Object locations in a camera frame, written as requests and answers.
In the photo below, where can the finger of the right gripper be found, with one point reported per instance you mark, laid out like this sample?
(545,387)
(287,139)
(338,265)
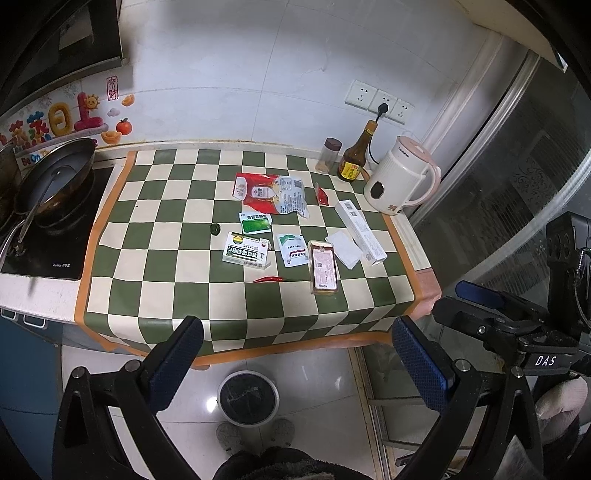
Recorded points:
(479,295)

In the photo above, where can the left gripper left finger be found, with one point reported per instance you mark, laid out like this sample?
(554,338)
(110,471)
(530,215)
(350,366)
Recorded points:
(169,361)

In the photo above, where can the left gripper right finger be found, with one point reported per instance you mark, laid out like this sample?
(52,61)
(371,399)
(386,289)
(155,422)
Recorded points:
(426,362)

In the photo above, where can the green white lozenge box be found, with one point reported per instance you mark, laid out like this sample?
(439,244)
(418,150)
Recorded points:
(248,251)

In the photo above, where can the red white sugar bag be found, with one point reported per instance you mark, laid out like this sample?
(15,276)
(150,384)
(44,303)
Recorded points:
(271,194)

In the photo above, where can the white round trash bin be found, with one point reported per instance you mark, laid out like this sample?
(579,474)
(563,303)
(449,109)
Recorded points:
(248,399)

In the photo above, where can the blue kitchen cabinet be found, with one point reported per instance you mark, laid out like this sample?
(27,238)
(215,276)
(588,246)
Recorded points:
(31,386)

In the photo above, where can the gloved right hand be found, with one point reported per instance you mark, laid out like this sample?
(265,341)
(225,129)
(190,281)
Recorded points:
(559,407)

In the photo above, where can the glass sliding door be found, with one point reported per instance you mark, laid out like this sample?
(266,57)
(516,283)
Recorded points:
(529,164)

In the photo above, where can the left grey slipper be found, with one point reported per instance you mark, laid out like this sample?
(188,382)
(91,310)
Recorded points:
(230,438)

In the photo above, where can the grey slipper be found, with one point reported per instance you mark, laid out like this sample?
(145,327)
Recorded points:
(282,433)
(230,438)

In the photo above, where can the long white box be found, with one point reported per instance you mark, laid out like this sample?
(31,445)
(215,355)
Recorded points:
(360,231)

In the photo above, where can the white electric kettle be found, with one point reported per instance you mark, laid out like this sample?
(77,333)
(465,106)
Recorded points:
(406,176)

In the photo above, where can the white folded tissue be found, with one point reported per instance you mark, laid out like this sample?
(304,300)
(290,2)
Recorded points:
(345,249)

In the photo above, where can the right grey slipper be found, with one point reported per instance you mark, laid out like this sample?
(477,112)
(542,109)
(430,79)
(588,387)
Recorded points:
(282,433)

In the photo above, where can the red chili pepper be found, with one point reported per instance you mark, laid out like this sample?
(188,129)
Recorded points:
(268,279)

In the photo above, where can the black trouser legs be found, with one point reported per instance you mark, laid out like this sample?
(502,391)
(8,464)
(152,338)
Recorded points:
(282,463)

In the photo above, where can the brown pink label package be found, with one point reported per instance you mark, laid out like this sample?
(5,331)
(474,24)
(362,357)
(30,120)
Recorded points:
(322,267)

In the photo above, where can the green bottle cap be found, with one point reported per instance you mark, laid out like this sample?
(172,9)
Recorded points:
(214,228)

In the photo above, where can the black induction cooktop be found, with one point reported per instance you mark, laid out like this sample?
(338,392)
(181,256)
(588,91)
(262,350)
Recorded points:
(55,246)

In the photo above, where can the brown soy sauce bottle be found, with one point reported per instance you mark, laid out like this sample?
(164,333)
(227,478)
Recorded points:
(354,158)

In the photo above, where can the small red sauce packet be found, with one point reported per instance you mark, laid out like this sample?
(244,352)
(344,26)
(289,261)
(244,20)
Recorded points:
(322,197)

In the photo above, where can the small green medicine box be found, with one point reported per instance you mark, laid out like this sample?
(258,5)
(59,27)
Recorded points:
(255,223)

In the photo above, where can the white green sachet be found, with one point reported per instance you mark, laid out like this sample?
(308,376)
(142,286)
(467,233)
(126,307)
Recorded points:
(293,250)

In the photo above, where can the clear spice jar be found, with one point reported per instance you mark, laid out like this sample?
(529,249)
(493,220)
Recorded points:
(329,155)

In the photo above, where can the black power plug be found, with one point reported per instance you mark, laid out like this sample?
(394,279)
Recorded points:
(382,110)

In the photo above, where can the black frying pan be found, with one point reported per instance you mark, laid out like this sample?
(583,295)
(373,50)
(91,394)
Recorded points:
(48,186)

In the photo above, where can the black range hood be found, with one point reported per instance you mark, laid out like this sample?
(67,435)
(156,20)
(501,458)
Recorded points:
(47,44)

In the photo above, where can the white wall socket strip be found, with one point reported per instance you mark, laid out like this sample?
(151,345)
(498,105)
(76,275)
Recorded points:
(368,98)

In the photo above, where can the colourful wall stickers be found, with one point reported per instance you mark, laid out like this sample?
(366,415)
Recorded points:
(98,107)

